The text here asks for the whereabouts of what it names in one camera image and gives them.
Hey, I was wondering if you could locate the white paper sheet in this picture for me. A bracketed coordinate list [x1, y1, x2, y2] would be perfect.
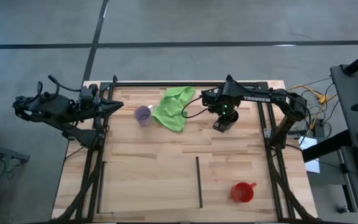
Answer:
[298, 136, 321, 174]

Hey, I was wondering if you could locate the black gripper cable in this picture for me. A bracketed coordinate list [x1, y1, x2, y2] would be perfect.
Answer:
[180, 96, 210, 119]

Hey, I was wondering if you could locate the red plastic mug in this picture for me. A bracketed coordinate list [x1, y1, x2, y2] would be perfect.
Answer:
[230, 182, 257, 203]

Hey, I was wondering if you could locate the purple plastic cup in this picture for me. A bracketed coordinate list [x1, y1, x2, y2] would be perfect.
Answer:
[134, 105, 155, 128]

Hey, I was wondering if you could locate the green cloth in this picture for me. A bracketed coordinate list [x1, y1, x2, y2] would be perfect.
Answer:
[151, 85, 197, 134]

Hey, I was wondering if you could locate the grey side stand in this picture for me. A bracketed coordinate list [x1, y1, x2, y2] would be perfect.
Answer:
[0, 138, 31, 164]

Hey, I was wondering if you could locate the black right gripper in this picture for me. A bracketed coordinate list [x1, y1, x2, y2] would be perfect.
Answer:
[201, 81, 241, 134]

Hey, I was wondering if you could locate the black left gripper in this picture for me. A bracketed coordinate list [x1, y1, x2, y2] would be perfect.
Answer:
[80, 96, 125, 119]

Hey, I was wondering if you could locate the yellow cable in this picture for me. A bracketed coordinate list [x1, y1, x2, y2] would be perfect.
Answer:
[287, 83, 338, 105]

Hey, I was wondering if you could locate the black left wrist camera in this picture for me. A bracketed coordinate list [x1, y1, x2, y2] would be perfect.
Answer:
[80, 85, 99, 101]

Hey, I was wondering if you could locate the black strip on table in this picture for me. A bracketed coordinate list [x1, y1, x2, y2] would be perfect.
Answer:
[195, 156, 204, 209]
[96, 161, 108, 215]

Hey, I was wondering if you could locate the black aluminium frame rail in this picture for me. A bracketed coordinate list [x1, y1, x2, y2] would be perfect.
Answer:
[256, 83, 320, 223]
[53, 83, 115, 223]
[99, 80, 270, 88]

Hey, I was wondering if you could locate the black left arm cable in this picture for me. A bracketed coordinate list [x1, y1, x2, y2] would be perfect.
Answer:
[35, 74, 82, 96]

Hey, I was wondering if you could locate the grey desk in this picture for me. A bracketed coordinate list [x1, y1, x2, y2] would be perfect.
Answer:
[329, 63, 358, 224]

